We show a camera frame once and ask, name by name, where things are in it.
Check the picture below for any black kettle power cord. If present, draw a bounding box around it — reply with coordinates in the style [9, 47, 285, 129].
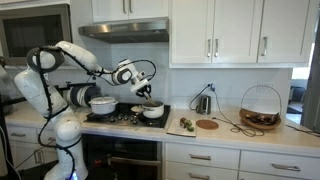
[189, 85, 212, 111]

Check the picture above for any steel drawer handle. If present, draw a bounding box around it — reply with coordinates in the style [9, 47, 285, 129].
[189, 152, 212, 161]
[187, 172, 212, 180]

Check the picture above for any cream saucepan with steel handle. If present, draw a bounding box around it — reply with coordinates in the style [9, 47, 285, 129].
[139, 100, 166, 120]

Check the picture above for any stainless built-in microwave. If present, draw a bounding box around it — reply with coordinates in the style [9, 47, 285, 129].
[0, 3, 74, 67]

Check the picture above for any stainless refrigerator with magnets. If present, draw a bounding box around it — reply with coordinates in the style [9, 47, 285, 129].
[301, 16, 320, 133]

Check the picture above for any white dutch oven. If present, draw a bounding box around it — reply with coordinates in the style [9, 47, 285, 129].
[87, 95, 119, 116]

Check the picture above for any thin black counter cable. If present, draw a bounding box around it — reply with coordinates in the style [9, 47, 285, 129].
[211, 87, 265, 137]

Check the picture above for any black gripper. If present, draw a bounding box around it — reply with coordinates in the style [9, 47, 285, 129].
[135, 84, 154, 102]

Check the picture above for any wooden spatula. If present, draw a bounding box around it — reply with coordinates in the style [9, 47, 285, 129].
[146, 96, 158, 108]

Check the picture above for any stainless electric kettle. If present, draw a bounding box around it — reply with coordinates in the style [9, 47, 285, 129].
[198, 94, 212, 116]

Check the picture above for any white cutting board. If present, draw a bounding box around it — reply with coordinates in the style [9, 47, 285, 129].
[165, 118, 197, 139]

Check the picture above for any stainless range hood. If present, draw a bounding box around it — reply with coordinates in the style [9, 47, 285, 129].
[77, 17, 170, 45]

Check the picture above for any white base cabinet with drawers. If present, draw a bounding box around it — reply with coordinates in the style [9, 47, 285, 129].
[162, 140, 320, 180]
[4, 123, 84, 175]

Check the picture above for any white wall cabinet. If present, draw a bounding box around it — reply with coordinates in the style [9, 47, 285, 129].
[168, 0, 318, 70]

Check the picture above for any black white cylindrical appliance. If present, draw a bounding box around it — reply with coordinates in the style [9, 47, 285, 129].
[64, 84, 103, 108]

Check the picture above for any round cork trivet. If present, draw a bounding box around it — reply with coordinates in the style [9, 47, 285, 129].
[195, 118, 220, 131]

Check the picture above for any black gas cooktop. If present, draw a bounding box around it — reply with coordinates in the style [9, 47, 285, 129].
[82, 102, 172, 130]

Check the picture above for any white cabinet above hood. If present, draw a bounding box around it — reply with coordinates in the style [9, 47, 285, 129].
[91, 0, 170, 24]

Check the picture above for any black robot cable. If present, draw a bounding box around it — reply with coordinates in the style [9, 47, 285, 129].
[34, 45, 158, 180]

